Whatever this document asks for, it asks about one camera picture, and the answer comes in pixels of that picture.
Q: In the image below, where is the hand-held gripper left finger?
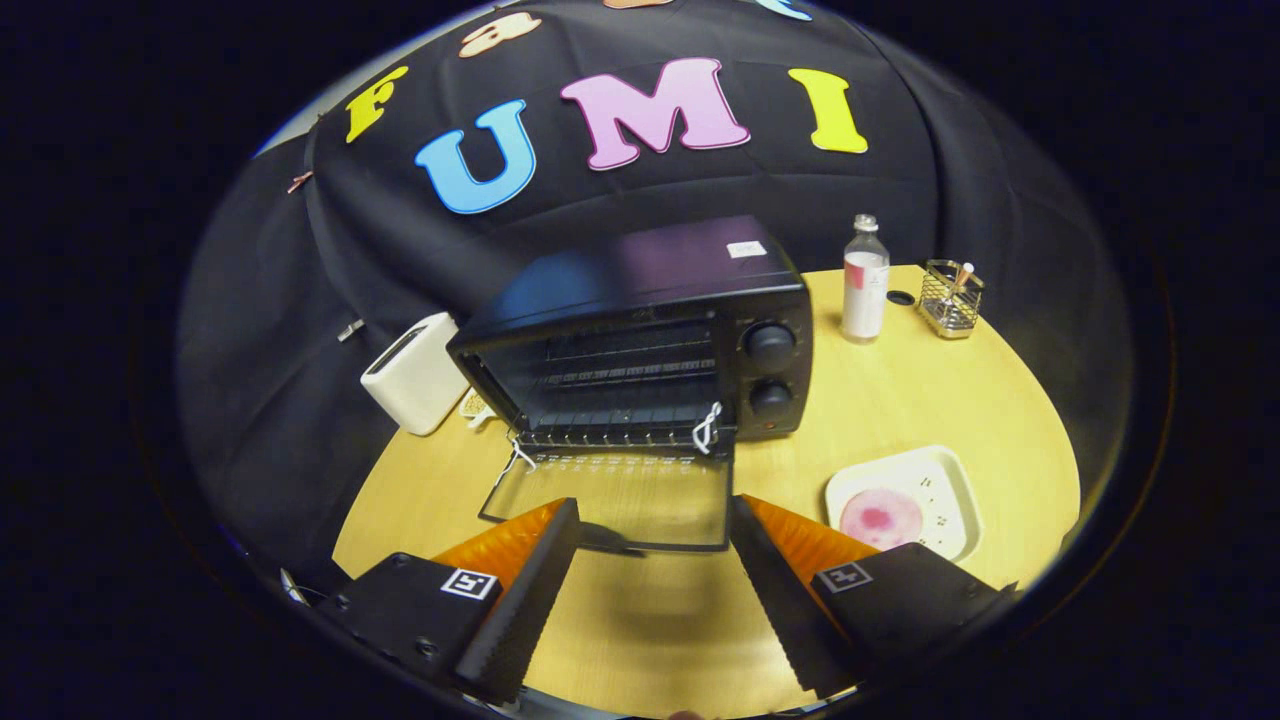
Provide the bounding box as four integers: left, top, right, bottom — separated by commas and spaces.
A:
335, 497, 583, 706

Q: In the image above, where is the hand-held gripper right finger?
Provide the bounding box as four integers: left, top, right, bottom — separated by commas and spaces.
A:
730, 493, 1019, 701

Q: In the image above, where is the pink round meat slice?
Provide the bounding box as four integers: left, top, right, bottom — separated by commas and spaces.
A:
840, 489, 924, 550

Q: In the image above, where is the cream square plate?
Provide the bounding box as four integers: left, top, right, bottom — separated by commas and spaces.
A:
825, 445, 983, 563

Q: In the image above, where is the black toaster oven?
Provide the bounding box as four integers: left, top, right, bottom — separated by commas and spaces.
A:
447, 215, 814, 556

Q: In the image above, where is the white bread toaster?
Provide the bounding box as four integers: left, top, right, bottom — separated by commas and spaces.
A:
360, 312, 471, 437

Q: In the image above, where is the clear bottle with pink label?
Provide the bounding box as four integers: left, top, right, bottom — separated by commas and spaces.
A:
841, 213, 891, 345

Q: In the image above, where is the black backdrop cloth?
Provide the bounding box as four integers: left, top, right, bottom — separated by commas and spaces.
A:
180, 0, 1136, 591

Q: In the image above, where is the wire mesh basket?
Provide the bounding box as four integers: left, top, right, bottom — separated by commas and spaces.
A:
917, 259, 986, 341

